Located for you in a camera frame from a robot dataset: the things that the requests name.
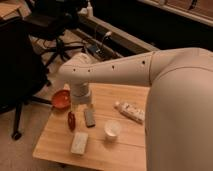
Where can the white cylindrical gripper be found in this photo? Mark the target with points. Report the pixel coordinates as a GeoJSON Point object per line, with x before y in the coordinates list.
{"type": "Point", "coordinates": [81, 93]}

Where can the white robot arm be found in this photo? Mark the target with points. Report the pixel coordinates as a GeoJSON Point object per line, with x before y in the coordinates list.
{"type": "Point", "coordinates": [179, 106]}

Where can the red bowl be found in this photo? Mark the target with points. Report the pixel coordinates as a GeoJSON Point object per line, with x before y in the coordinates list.
{"type": "Point", "coordinates": [61, 99]}

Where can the red round lid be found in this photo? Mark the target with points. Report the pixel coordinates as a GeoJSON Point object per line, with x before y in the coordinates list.
{"type": "Point", "coordinates": [71, 121]}

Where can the black power strip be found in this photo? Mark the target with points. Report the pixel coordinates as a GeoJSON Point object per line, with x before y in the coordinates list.
{"type": "Point", "coordinates": [100, 54]}

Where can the white paper cup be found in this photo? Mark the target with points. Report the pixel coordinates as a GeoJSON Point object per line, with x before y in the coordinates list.
{"type": "Point", "coordinates": [112, 129]}

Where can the white tube package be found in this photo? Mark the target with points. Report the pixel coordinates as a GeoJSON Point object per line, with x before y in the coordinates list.
{"type": "Point", "coordinates": [130, 111]}

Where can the dark chair at left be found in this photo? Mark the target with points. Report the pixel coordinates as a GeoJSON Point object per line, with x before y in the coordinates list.
{"type": "Point", "coordinates": [22, 72]}

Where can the black office chair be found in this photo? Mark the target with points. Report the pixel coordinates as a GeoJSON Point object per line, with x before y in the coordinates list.
{"type": "Point", "coordinates": [48, 19]}

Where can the white bottle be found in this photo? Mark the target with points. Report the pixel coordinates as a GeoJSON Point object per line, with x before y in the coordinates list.
{"type": "Point", "coordinates": [89, 9]}

